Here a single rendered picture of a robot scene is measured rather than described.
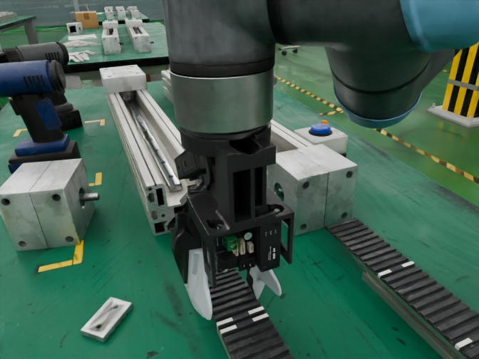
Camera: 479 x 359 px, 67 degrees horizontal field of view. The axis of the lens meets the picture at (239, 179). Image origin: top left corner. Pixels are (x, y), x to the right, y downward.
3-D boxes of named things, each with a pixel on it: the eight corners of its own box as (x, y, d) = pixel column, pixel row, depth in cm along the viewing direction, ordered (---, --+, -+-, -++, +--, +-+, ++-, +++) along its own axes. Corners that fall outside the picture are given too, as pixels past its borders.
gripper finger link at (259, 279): (273, 331, 36) (252, 268, 31) (249, 290, 41) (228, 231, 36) (299, 316, 37) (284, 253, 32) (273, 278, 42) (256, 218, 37)
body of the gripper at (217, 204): (209, 296, 28) (196, 157, 23) (182, 236, 35) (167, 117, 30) (294, 268, 31) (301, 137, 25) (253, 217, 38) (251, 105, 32)
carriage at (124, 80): (149, 98, 101) (145, 73, 98) (108, 104, 98) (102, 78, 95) (140, 86, 115) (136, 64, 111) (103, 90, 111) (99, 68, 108)
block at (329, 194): (363, 216, 57) (371, 161, 52) (294, 236, 53) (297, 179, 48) (329, 190, 64) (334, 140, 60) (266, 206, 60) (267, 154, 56)
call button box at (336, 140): (346, 162, 74) (349, 134, 71) (305, 172, 71) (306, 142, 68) (323, 149, 80) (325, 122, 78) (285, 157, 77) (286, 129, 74)
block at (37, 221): (97, 243, 53) (82, 186, 49) (16, 251, 52) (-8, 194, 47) (110, 207, 62) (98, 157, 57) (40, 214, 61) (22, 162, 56)
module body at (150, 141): (216, 220, 57) (212, 172, 53) (153, 236, 54) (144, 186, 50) (137, 99, 123) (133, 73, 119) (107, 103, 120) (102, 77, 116)
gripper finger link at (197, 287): (189, 357, 33) (204, 277, 30) (174, 310, 38) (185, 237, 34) (221, 350, 34) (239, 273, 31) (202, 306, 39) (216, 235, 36)
